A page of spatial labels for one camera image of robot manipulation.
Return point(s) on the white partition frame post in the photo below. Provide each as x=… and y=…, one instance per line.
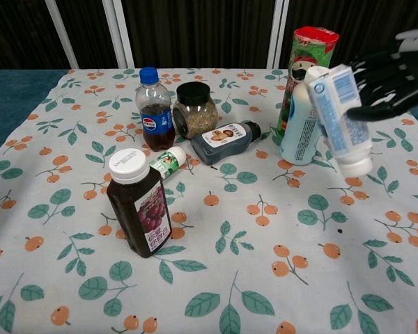
x=62, y=35
x=119, y=35
x=277, y=35

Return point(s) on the glass jar black lid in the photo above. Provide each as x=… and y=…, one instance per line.
x=195, y=115

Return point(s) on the green chips can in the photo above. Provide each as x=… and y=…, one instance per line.
x=299, y=59

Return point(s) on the dark grape juice bottle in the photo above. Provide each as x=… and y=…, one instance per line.
x=143, y=212

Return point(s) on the white square milk bottle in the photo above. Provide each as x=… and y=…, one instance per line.
x=341, y=118

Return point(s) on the dark sauce bottle black cap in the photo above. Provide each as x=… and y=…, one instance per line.
x=223, y=144

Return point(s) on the tall white yogurt bottle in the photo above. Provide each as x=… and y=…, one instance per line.
x=301, y=132

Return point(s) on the blue cap cola bottle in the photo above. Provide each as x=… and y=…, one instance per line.
x=154, y=115

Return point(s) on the floral fruit print tablecloth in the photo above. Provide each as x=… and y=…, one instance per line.
x=209, y=278

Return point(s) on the small green white bottle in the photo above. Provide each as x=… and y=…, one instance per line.
x=167, y=163

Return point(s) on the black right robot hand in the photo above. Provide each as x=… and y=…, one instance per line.
x=393, y=83

